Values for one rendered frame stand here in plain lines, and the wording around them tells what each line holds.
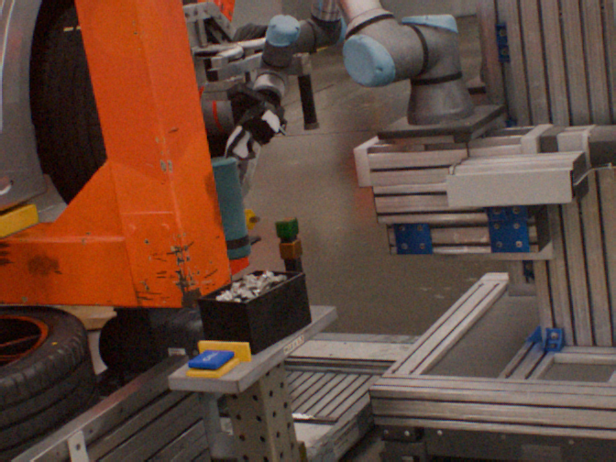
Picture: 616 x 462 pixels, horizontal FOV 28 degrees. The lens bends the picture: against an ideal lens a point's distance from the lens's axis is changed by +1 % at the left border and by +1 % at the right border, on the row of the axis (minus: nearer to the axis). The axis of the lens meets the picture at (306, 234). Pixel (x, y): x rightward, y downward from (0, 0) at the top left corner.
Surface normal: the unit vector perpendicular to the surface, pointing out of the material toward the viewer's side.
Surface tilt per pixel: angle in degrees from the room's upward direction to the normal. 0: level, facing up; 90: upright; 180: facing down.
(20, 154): 90
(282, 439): 90
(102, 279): 90
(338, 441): 90
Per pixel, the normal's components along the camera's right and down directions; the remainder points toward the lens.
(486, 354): -0.15, -0.96
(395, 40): 0.43, -0.35
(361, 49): -0.75, 0.38
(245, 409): -0.48, 0.29
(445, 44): 0.56, 0.11
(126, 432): 0.87, -0.01
